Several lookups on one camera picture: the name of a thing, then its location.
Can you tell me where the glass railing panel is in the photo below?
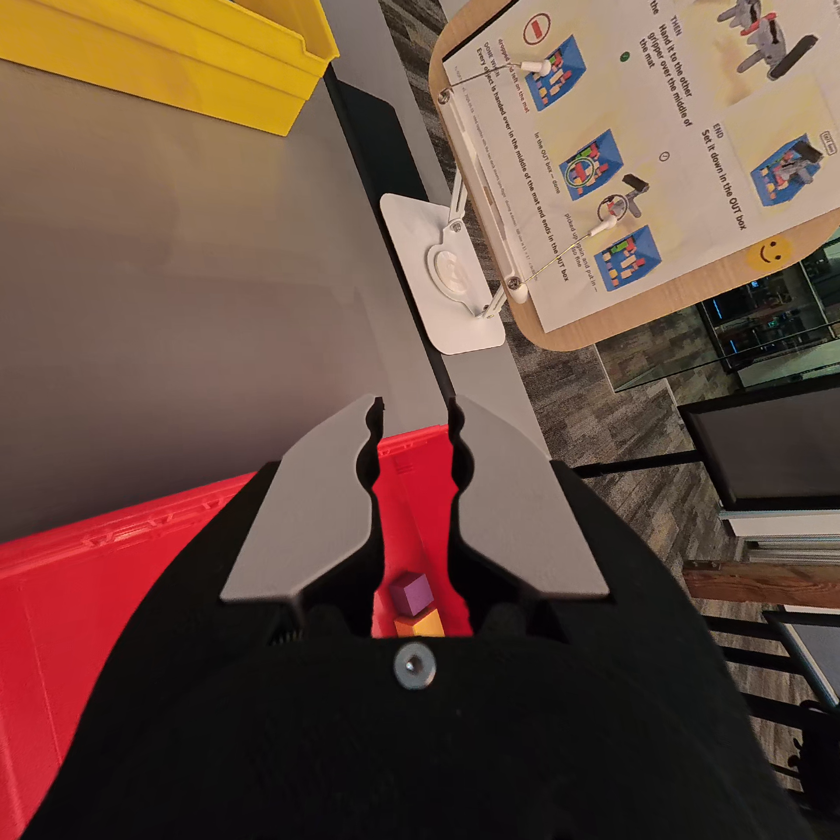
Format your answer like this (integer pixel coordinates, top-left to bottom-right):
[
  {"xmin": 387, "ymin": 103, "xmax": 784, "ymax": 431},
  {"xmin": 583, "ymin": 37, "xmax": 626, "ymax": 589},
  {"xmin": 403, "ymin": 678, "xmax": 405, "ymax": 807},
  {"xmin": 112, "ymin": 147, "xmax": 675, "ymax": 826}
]
[{"xmin": 594, "ymin": 226, "xmax": 840, "ymax": 396}]

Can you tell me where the brown wooden bench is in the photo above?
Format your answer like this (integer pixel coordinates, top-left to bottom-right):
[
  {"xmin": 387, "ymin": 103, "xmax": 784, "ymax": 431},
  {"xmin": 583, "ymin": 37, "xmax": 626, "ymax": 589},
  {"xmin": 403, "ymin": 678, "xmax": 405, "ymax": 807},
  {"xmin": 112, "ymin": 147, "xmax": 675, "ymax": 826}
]
[{"xmin": 681, "ymin": 560, "xmax": 840, "ymax": 606}]

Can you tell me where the yellow smiley sticker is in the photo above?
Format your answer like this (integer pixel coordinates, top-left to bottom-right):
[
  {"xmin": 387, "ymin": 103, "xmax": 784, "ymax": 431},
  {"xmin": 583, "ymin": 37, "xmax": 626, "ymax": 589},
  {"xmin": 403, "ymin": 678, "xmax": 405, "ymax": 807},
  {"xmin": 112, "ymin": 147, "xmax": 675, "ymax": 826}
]
[{"xmin": 746, "ymin": 235, "xmax": 793, "ymax": 274}]

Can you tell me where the black flat pad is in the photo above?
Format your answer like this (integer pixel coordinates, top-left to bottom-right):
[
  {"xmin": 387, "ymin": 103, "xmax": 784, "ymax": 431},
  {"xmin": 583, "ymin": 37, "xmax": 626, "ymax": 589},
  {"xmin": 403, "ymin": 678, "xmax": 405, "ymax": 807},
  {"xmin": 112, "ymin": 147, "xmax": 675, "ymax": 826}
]
[{"xmin": 325, "ymin": 66, "xmax": 434, "ymax": 219}]

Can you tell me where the dark grey panel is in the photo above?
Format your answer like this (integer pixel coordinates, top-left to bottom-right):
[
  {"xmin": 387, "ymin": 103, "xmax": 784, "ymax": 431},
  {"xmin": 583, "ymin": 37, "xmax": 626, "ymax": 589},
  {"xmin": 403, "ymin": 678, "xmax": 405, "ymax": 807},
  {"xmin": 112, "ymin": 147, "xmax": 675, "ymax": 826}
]
[{"xmin": 678, "ymin": 376, "xmax": 840, "ymax": 514}]

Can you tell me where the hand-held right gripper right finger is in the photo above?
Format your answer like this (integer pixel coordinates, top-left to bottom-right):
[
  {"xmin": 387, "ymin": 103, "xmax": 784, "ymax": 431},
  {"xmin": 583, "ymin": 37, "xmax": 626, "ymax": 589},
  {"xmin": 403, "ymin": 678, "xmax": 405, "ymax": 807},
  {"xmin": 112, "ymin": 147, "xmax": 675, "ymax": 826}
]
[{"xmin": 447, "ymin": 394, "xmax": 611, "ymax": 602}]

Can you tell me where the black desk frame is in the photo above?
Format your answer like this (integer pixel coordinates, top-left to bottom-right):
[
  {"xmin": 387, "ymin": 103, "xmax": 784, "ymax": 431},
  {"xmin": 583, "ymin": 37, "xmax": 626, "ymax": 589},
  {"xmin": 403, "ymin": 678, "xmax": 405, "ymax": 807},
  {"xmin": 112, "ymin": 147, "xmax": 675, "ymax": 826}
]
[{"xmin": 705, "ymin": 605, "xmax": 840, "ymax": 791}]

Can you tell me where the white board stand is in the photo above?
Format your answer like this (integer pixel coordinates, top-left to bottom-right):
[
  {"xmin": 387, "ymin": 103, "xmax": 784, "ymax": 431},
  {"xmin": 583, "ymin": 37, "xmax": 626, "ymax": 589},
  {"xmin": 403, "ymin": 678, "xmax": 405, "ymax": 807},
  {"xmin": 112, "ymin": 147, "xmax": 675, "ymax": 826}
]
[{"xmin": 378, "ymin": 85, "xmax": 534, "ymax": 357}]

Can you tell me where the yellow wooden cube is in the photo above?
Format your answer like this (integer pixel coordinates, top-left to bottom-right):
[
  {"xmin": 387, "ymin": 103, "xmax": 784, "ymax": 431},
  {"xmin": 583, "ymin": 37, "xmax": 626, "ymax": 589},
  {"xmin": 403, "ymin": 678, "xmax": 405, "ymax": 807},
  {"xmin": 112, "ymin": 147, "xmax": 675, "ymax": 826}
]
[{"xmin": 393, "ymin": 608, "xmax": 445, "ymax": 638}]

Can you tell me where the red plastic bin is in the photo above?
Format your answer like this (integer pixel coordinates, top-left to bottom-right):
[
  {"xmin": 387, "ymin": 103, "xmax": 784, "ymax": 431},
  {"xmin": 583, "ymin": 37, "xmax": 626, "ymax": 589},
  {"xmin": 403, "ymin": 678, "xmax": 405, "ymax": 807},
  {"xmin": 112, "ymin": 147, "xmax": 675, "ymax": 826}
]
[{"xmin": 0, "ymin": 423, "xmax": 475, "ymax": 840}]

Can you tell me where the purple wooden block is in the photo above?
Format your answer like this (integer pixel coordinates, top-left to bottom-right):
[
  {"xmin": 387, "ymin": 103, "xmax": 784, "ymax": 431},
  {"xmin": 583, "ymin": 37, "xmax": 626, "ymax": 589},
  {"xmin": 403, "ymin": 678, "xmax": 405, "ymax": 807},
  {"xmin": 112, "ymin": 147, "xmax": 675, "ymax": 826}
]
[{"xmin": 388, "ymin": 570, "xmax": 432, "ymax": 618}]

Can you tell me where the yellow plastic bin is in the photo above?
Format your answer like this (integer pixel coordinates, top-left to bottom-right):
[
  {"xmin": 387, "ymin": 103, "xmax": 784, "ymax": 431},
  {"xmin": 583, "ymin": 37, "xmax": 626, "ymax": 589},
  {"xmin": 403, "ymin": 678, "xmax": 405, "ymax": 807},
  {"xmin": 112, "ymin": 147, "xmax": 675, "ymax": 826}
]
[{"xmin": 0, "ymin": 0, "xmax": 341, "ymax": 138}]

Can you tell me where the printed instruction sheet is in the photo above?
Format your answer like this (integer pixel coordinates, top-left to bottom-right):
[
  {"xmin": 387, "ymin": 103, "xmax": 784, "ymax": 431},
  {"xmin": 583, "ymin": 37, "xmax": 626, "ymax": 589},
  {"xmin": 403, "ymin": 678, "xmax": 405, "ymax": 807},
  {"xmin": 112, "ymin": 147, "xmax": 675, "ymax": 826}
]
[{"xmin": 442, "ymin": 0, "xmax": 840, "ymax": 333}]

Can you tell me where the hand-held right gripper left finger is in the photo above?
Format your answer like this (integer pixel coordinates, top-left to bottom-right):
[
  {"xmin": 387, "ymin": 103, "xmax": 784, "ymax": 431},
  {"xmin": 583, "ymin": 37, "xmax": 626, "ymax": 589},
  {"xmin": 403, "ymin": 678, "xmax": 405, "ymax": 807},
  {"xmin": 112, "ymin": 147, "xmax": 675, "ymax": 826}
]
[{"xmin": 218, "ymin": 394, "xmax": 386, "ymax": 606}]

